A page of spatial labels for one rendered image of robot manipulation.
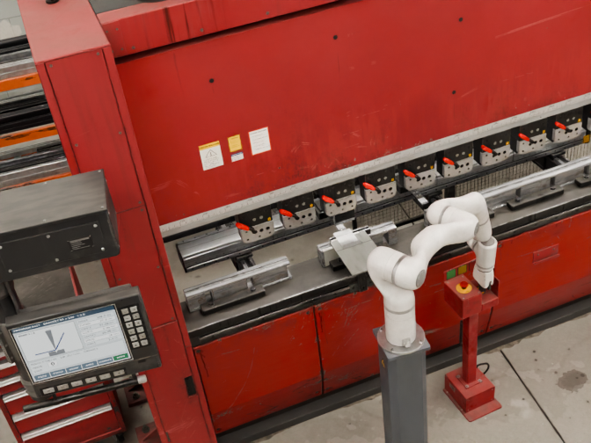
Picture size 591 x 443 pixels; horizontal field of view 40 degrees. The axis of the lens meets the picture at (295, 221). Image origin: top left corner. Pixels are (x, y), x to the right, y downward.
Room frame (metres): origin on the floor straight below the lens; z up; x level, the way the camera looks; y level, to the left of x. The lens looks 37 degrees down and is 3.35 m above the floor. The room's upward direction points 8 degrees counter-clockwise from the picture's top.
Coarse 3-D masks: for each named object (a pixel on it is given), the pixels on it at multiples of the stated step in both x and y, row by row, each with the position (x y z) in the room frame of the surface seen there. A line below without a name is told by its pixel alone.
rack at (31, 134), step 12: (36, 72) 4.42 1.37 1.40; (0, 84) 4.37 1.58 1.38; (12, 84) 4.38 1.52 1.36; (24, 84) 4.39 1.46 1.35; (24, 132) 4.38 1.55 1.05; (36, 132) 4.39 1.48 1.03; (48, 132) 4.40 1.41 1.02; (0, 144) 4.34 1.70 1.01; (12, 144) 4.36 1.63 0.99; (36, 180) 4.38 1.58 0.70; (48, 180) 4.38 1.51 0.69
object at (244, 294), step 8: (248, 288) 2.83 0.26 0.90; (256, 288) 2.82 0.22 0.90; (224, 296) 2.80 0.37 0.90; (232, 296) 2.79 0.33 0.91; (240, 296) 2.78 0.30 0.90; (248, 296) 2.78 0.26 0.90; (256, 296) 2.79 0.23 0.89; (216, 304) 2.75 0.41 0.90; (224, 304) 2.74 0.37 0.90; (232, 304) 2.75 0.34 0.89; (208, 312) 2.72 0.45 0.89
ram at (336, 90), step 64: (384, 0) 3.03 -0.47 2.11; (448, 0) 3.11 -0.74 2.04; (512, 0) 3.19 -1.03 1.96; (576, 0) 3.28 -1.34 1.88; (128, 64) 2.75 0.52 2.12; (192, 64) 2.81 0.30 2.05; (256, 64) 2.88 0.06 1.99; (320, 64) 2.95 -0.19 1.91; (384, 64) 3.03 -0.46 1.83; (448, 64) 3.11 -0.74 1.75; (512, 64) 3.20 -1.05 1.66; (576, 64) 3.29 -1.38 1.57; (192, 128) 2.80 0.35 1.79; (256, 128) 2.87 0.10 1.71; (320, 128) 2.94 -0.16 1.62; (384, 128) 3.02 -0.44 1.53; (448, 128) 3.11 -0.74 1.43; (192, 192) 2.78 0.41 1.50; (256, 192) 2.85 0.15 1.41
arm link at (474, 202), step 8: (472, 192) 2.68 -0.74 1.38; (440, 200) 2.64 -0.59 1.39; (448, 200) 2.64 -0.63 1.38; (456, 200) 2.64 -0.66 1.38; (464, 200) 2.63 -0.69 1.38; (472, 200) 2.63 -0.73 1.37; (480, 200) 2.64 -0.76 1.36; (432, 208) 2.61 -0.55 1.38; (440, 208) 2.59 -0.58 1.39; (464, 208) 2.62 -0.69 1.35; (472, 208) 2.62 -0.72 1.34; (480, 208) 2.63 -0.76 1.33; (432, 216) 2.58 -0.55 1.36; (440, 216) 2.56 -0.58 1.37; (480, 216) 2.64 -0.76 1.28; (488, 216) 2.68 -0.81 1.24; (432, 224) 2.59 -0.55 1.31; (480, 224) 2.65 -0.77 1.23
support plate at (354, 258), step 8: (360, 232) 3.00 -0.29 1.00; (336, 240) 2.97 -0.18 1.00; (368, 240) 2.94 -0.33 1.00; (336, 248) 2.91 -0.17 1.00; (352, 248) 2.90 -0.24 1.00; (360, 248) 2.89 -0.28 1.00; (368, 248) 2.88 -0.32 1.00; (344, 256) 2.85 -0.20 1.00; (352, 256) 2.84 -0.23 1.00; (360, 256) 2.83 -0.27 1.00; (352, 264) 2.78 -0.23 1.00; (360, 264) 2.78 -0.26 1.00; (352, 272) 2.72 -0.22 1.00; (360, 272) 2.72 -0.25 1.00
